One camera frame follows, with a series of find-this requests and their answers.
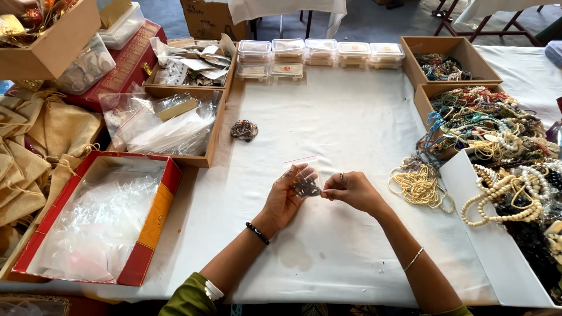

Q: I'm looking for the wooden tray with paper packets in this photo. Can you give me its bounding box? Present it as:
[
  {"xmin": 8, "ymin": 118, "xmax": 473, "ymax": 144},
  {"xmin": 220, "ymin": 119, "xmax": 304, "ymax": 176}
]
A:
[{"xmin": 144, "ymin": 33, "xmax": 240, "ymax": 95}]

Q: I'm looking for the woven basket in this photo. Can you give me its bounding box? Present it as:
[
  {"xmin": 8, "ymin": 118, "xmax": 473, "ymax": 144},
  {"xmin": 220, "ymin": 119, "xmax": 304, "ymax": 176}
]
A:
[{"xmin": 0, "ymin": 294, "xmax": 71, "ymax": 316}]

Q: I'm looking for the green sleeve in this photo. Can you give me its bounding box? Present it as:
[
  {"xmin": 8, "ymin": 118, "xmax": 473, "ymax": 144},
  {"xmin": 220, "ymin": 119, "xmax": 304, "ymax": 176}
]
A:
[{"xmin": 158, "ymin": 272, "xmax": 219, "ymax": 316}]

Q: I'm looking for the clear container with shells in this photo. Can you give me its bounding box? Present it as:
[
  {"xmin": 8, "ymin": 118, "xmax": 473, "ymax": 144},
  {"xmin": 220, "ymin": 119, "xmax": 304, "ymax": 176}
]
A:
[{"xmin": 54, "ymin": 32, "xmax": 116, "ymax": 96}]

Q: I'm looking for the clear lidded plastic container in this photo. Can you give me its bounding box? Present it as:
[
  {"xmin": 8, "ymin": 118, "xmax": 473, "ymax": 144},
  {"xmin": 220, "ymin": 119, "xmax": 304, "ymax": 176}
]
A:
[{"xmin": 97, "ymin": 1, "xmax": 146, "ymax": 50}]

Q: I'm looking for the pile of burlap pouches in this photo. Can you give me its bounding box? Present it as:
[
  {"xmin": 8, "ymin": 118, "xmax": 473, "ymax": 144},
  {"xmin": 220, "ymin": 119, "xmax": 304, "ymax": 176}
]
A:
[{"xmin": 0, "ymin": 89, "xmax": 105, "ymax": 264}]

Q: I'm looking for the row of clear plastic boxes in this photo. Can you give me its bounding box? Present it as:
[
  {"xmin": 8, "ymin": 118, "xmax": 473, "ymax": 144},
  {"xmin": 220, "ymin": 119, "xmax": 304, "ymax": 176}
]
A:
[{"xmin": 234, "ymin": 38, "xmax": 406, "ymax": 83}]

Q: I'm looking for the black bead wrist bracelet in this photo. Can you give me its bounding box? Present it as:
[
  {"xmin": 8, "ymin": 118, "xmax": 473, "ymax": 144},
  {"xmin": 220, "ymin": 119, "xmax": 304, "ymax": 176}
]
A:
[{"xmin": 245, "ymin": 221, "xmax": 270, "ymax": 245}]

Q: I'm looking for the wooden box with gold ornaments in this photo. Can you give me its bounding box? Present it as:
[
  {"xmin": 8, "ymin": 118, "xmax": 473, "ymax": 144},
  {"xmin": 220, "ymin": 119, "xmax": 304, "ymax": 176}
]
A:
[{"xmin": 0, "ymin": 0, "xmax": 102, "ymax": 81}]

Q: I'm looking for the small clear zip bag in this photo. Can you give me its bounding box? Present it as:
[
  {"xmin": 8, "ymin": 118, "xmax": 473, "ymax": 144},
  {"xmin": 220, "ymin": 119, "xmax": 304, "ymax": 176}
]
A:
[{"xmin": 282, "ymin": 155, "xmax": 324, "ymax": 201}]

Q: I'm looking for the heap of clear plastic bags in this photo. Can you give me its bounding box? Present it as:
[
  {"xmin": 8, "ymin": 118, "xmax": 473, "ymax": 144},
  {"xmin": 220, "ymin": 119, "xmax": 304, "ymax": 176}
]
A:
[{"xmin": 27, "ymin": 159, "xmax": 167, "ymax": 282}]

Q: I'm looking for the white table cloth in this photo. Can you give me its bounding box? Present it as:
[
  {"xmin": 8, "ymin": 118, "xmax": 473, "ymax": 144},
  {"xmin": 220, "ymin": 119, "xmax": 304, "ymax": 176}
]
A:
[{"xmin": 0, "ymin": 66, "xmax": 501, "ymax": 308}]

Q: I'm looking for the wooden tray with zip bags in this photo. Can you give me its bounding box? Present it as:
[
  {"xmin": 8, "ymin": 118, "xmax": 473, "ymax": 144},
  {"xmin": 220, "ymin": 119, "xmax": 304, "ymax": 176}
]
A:
[{"xmin": 99, "ymin": 85, "xmax": 227, "ymax": 169}]

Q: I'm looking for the red case with gold print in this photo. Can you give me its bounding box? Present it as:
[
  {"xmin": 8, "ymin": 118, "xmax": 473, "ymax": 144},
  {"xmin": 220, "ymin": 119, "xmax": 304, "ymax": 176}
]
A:
[{"xmin": 5, "ymin": 19, "xmax": 168, "ymax": 114}]

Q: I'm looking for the dark bead bracelet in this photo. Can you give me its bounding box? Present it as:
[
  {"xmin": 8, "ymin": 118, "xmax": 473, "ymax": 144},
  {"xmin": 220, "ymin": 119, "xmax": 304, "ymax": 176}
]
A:
[{"xmin": 292, "ymin": 177, "xmax": 322, "ymax": 198}]

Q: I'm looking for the white cardboard box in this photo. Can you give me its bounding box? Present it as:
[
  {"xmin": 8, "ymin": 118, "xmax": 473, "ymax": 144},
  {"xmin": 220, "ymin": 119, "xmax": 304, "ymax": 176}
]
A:
[{"xmin": 439, "ymin": 148, "xmax": 562, "ymax": 308}]

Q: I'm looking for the person's left hand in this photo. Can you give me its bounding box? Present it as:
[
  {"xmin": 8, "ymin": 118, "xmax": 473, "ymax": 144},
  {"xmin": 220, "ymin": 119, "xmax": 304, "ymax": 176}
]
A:
[{"xmin": 252, "ymin": 163, "xmax": 318, "ymax": 234}]

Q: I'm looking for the bluish plastic container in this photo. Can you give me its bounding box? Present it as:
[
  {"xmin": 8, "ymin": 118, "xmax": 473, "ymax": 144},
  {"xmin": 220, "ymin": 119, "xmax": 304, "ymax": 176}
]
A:
[{"xmin": 544, "ymin": 40, "xmax": 562, "ymax": 69}]

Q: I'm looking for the heap of mixed bead necklaces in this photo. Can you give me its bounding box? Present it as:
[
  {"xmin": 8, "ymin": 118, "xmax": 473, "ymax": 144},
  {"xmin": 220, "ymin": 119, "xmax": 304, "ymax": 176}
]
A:
[{"xmin": 415, "ymin": 85, "xmax": 562, "ymax": 303}]

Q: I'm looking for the table with white cloth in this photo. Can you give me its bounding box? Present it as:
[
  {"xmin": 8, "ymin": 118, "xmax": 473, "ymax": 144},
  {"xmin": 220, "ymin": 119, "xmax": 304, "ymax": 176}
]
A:
[{"xmin": 228, "ymin": 0, "xmax": 348, "ymax": 40}]

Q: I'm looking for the thin gold bangle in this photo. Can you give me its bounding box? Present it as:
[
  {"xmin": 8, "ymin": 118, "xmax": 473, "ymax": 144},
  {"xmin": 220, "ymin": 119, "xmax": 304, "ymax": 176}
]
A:
[{"xmin": 403, "ymin": 247, "xmax": 425, "ymax": 273}]

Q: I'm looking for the wooden box with colourful necklaces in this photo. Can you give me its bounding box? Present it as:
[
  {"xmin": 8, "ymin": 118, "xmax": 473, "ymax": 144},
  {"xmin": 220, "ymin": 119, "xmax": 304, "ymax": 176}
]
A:
[{"xmin": 414, "ymin": 83, "xmax": 510, "ymax": 161}]

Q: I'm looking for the brown bead bracelet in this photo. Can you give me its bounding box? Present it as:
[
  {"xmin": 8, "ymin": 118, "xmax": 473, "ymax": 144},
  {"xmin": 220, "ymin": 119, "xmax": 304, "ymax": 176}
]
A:
[{"xmin": 230, "ymin": 119, "xmax": 259, "ymax": 143}]

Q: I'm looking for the wooden box with dark beads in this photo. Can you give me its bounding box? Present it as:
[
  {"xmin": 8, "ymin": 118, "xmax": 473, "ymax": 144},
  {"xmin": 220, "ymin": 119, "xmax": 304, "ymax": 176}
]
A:
[{"xmin": 399, "ymin": 36, "xmax": 504, "ymax": 91}]

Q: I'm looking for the red and orange box lid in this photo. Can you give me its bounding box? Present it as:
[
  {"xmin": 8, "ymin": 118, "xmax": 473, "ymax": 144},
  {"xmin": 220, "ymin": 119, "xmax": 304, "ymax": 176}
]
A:
[{"xmin": 12, "ymin": 150, "xmax": 183, "ymax": 287}]

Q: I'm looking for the cream bead necklace bundle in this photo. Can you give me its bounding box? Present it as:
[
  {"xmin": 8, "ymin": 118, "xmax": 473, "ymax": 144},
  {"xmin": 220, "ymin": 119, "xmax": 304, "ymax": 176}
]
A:
[{"xmin": 388, "ymin": 159, "xmax": 456, "ymax": 215}]

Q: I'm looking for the person's right hand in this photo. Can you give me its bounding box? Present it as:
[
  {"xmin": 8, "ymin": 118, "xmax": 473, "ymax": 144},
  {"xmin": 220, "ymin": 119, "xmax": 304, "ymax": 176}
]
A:
[{"xmin": 321, "ymin": 171, "xmax": 390, "ymax": 217}]

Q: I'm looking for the wooden folding table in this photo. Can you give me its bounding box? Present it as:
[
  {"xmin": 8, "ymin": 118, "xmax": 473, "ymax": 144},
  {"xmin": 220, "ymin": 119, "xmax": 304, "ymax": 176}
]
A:
[{"xmin": 431, "ymin": 0, "xmax": 562, "ymax": 47}]

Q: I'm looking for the brown cardboard carton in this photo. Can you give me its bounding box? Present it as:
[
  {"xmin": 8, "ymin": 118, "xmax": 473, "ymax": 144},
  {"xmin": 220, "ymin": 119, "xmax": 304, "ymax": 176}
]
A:
[{"xmin": 179, "ymin": 0, "xmax": 252, "ymax": 43}]

